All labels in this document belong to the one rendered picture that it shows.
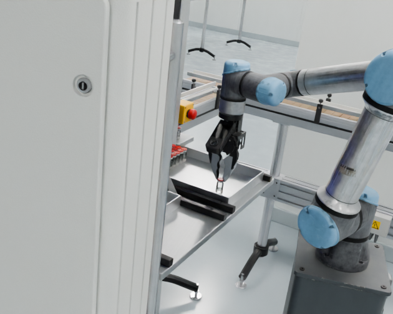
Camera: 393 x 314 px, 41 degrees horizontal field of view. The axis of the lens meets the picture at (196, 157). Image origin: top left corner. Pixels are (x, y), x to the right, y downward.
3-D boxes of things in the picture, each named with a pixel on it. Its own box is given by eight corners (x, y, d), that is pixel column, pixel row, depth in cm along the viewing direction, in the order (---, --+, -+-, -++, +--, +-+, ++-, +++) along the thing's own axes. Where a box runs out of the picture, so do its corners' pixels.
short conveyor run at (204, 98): (155, 148, 201) (158, 108, 195) (121, 137, 208) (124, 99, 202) (232, 111, 258) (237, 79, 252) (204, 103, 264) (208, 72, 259)
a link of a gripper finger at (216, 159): (224, 174, 165) (230, 148, 162) (216, 180, 160) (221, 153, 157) (216, 171, 166) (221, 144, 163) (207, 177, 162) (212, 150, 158)
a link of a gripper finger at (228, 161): (239, 179, 163) (241, 150, 160) (231, 185, 158) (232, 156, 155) (230, 176, 164) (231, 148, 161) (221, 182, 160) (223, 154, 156)
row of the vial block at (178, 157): (152, 174, 169) (153, 161, 168) (181, 159, 184) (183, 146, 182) (158, 176, 168) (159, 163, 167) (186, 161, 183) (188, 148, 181)
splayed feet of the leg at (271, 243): (231, 286, 267) (234, 262, 262) (268, 244, 308) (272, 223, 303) (245, 291, 263) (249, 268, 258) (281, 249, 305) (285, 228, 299)
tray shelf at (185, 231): (11, 214, 141) (11, 207, 141) (156, 145, 199) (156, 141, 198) (161, 280, 121) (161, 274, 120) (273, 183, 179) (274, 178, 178)
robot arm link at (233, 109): (239, 104, 148) (213, 98, 151) (237, 119, 150) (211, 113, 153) (249, 99, 154) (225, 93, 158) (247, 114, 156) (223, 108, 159)
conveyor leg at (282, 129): (249, 255, 281) (272, 119, 252) (255, 248, 289) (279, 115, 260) (264, 261, 277) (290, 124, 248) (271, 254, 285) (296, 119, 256)
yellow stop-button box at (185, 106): (166, 119, 198) (168, 101, 195) (176, 115, 203) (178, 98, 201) (183, 124, 194) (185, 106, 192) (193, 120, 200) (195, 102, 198)
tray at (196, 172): (132, 174, 168) (133, 164, 167) (175, 152, 190) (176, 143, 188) (227, 209, 154) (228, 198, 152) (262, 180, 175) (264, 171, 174)
